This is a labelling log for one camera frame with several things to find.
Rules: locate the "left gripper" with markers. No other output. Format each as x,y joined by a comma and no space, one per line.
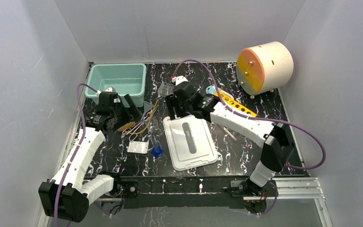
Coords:
125,109

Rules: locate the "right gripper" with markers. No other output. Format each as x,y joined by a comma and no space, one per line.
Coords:
169,100

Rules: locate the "clear plastic well plate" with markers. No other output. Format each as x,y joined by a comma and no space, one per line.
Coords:
165,89

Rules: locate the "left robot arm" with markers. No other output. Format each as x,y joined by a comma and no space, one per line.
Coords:
90,137

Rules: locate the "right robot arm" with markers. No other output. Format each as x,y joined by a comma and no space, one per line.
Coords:
272,136

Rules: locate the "clear plastic funnel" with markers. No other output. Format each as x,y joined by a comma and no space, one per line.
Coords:
148,110

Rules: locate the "small white plastic bag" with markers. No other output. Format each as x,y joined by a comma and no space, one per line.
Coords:
138,147

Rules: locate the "teal plastic bin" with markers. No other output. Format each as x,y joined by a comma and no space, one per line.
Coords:
124,78

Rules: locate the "blue packaged item card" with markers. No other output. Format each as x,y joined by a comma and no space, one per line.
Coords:
212,90

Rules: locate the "white plastic box lid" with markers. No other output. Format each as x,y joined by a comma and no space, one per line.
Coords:
190,142

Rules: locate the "blue capped clear tube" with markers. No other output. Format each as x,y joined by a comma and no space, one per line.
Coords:
156,150

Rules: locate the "yellow test tube rack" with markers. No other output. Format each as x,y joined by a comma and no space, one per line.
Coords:
229,100

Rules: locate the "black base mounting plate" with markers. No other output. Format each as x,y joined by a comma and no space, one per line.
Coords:
257,204

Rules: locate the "cylindrical drawer cabinet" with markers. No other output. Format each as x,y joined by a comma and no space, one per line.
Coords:
264,68

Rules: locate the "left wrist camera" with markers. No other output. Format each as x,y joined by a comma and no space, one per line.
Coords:
110,90

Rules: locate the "aluminium frame rail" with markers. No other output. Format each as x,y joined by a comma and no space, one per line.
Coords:
297,188

